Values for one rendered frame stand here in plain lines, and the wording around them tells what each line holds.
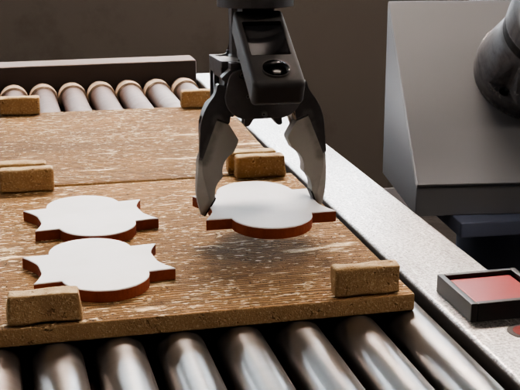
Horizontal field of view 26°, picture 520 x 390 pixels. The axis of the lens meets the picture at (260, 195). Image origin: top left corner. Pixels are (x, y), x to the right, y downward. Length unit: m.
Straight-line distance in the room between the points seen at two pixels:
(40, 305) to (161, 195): 0.37
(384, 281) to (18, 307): 0.30
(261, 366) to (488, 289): 0.24
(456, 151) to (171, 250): 0.48
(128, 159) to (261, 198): 0.36
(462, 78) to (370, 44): 2.84
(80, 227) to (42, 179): 0.18
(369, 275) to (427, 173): 0.47
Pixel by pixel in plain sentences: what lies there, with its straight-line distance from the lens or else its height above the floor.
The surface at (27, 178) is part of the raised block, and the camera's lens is 1.28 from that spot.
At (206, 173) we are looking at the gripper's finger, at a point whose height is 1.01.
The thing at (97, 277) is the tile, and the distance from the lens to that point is 0.97.
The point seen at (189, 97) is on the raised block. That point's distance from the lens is 1.70.
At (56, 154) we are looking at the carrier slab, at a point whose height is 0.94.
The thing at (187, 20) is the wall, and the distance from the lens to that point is 4.18.
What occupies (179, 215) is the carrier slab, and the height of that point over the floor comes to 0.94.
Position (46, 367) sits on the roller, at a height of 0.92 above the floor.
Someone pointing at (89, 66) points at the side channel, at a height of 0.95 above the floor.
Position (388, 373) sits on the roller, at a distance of 0.86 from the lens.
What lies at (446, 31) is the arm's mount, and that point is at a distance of 1.54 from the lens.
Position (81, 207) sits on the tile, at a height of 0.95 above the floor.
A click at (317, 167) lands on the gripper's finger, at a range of 1.07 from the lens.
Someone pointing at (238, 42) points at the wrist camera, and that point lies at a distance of 1.01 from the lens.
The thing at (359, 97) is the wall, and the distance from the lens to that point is 4.35.
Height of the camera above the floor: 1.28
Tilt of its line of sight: 16 degrees down
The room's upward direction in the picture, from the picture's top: straight up
